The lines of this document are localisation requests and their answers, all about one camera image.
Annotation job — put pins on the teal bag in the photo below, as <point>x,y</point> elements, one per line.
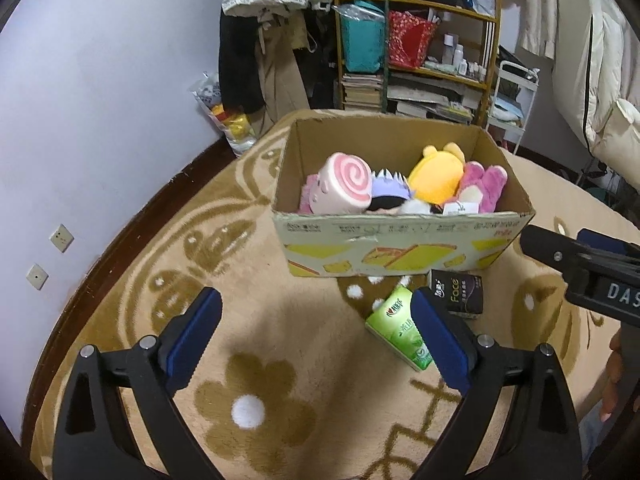
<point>360,42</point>

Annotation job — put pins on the person's right hand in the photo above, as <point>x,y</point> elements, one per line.
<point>612,375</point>

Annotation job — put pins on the black hanging garment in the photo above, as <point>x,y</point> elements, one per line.
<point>322,60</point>

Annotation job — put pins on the wooden shelf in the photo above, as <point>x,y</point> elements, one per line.
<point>492,60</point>

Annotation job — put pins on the pink bear plush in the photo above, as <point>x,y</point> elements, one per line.
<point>487,182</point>

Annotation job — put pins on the black hanging coat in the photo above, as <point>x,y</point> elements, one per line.
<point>237,60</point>

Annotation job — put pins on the white padded chair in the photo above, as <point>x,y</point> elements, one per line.
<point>610,60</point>

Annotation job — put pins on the pink doll plush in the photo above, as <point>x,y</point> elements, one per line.
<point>307,195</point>

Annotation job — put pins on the purple-haired doll plush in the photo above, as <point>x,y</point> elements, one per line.
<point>387,187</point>

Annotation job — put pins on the messy pile of books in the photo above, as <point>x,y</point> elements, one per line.
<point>430,97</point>

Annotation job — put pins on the red patterned bag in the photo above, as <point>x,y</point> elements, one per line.
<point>410,40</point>

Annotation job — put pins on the white wall socket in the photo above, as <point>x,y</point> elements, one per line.
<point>61,238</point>
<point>37,276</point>

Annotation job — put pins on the black tissue pack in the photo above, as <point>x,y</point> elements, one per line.
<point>465,297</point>

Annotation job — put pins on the clear bag of toys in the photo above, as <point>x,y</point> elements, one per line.
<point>232,125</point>

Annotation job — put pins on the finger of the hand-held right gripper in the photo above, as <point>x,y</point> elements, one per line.
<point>545,247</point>
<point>605,244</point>

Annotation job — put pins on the beige curtain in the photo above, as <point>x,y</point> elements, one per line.
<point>535,5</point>

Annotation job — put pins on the green tissue pack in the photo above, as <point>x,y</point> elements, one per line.
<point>395,322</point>

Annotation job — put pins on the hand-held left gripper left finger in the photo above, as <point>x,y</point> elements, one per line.
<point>192,345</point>

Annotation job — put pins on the neat stack of books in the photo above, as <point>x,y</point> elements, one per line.
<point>361,91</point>

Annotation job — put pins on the row of cosmetic bottles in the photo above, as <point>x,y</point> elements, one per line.
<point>457,57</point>

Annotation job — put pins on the person's blue jeans leg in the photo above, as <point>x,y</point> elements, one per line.
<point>592,435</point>

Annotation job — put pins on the green pole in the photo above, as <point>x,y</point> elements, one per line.
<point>385,35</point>

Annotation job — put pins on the cardboard box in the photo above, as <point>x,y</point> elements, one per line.
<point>400,255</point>

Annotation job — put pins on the beige trousers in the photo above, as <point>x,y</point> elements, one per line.
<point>280,75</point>

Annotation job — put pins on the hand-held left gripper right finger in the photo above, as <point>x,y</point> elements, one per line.
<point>442,345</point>

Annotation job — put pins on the yellow dog plush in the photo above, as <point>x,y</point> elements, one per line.
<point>435,175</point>

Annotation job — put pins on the white trolley cart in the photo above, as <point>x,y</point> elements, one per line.
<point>527,105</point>

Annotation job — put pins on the pink swirl roll plush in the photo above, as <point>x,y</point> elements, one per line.
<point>345,180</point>

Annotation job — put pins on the light blue cloth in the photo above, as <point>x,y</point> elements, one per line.
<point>506,110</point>

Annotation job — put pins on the beige floral rug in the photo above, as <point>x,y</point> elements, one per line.
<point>280,310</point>

